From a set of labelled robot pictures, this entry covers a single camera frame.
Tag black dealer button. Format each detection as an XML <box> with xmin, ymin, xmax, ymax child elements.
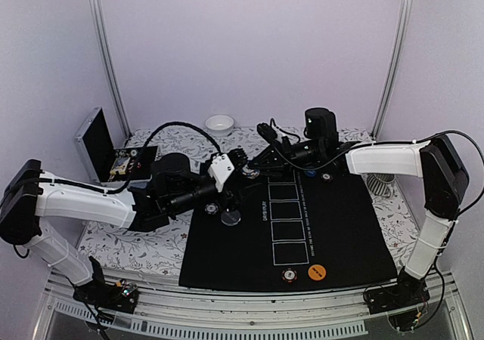
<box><xmin>221</xmin><ymin>210</ymin><xmax>241</xmax><ymax>227</ymax></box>

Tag blue peach chips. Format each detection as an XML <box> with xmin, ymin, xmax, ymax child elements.
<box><xmin>204</xmin><ymin>202</ymin><xmax>219</xmax><ymax>215</ymax></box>

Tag orange big blind button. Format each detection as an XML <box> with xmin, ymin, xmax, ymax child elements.
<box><xmin>308</xmin><ymin>264</ymin><xmax>327</xmax><ymax>282</ymax></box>

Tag left aluminium frame post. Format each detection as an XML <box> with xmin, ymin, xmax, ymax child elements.
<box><xmin>88</xmin><ymin>0</ymin><xmax>132</xmax><ymax>140</ymax></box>

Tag red white chips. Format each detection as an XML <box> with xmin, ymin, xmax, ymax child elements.
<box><xmin>281</xmin><ymin>268</ymin><xmax>298</xmax><ymax>283</ymax></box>
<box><xmin>320</xmin><ymin>172</ymin><xmax>334</xmax><ymax>183</ymax></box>

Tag black poker play mat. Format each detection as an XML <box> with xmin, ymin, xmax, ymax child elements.
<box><xmin>178</xmin><ymin>172</ymin><xmax>397</xmax><ymax>292</ymax></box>

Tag aluminium frame post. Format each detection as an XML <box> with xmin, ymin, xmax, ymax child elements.
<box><xmin>371</xmin><ymin>0</ymin><xmax>413</xmax><ymax>138</ymax></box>
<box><xmin>88</xmin><ymin>0</ymin><xmax>132</xmax><ymax>140</ymax></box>

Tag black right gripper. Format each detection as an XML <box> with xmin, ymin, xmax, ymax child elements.
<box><xmin>247</xmin><ymin>136</ymin><xmax>323</xmax><ymax>180</ymax></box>

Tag white ceramic bowl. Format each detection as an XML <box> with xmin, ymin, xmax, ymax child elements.
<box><xmin>205</xmin><ymin>115</ymin><xmax>235</xmax><ymax>137</ymax></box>

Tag front aluminium rail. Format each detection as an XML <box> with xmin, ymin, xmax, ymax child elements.
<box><xmin>33</xmin><ymin>269</ymin><xmax>475</xmax><ymax>339</ymax></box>

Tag aluminium poker case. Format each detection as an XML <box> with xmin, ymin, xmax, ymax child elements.
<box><xmin>73</xmin><ymin>107</ymin><xmax>158</xmax><ymax>187</ymax></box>

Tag card box in case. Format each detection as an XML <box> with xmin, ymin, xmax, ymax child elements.
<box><xmin>110</xmin><ymin>156</ymin><xmax>131</xmax><ymax>175</ymax></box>

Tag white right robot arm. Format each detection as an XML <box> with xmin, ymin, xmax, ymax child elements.
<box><xmin>249</xmin><ymin>107</ymin><xmax>470</xmax><ymax>307</ymax></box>

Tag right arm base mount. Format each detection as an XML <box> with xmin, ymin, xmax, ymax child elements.
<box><xmin>363</xmin><ymin>283</ymin><xmax>430</xmax><ymax>333</ymax></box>

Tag right aluminium frame post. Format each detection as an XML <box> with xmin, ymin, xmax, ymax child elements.
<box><xmin>371</xmin><ymin>0</ymin><xmax>413</xmax><ymax>138</ymax></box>

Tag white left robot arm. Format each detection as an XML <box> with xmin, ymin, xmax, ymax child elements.
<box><xmin>1</xmin><ymin>136</ymin><xmax>248</xmax><ymax>305</ymax></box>

